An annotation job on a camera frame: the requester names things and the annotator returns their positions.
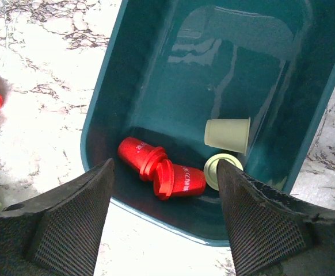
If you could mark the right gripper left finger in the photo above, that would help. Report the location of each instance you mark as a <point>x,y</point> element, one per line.
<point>58,232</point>

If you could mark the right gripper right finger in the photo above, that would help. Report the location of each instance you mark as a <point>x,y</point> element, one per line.
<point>271,232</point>

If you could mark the teal plastic storage basket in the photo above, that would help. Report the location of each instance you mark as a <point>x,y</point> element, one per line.
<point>172,65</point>

